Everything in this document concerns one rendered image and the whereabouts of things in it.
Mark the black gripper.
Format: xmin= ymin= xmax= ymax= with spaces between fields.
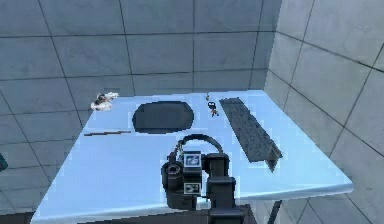
xmin=161 ymin=151 xmax=186 ymax=210

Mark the pale blue table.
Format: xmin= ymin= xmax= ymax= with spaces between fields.
xmin=29 ymin=89 xmax=355 ymax=224

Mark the dark oval tray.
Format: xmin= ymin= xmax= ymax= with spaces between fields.
xmin=131 ymin=100 xmax=195 ymax=135

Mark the thin dark pencil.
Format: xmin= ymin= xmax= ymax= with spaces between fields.
xmin=83 ymin=130 xmax=132 ymax=137

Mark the grey long keyboard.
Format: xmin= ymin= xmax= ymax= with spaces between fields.
xmin=218 ymin=97 xmax=284 ymax=173

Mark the black key ring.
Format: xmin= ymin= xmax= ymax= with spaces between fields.
xmin=205 ymin=93 xmax=220 ymax=118

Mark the white and brown necklace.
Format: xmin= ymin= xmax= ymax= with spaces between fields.
xmin=90 ymin=91 xmax=120 ymax=112

